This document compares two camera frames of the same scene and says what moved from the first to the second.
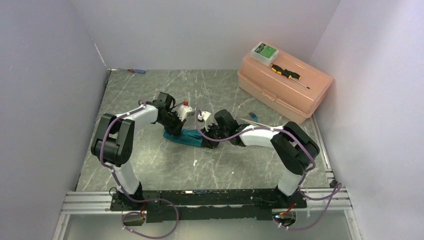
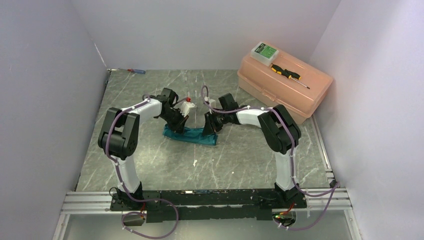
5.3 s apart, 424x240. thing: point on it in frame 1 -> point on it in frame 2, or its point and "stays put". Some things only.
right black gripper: (209, 144) -> (210, 126)
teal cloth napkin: (189, 137) stays put
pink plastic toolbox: (289, 87) stays put
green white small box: (264, 54) stays put
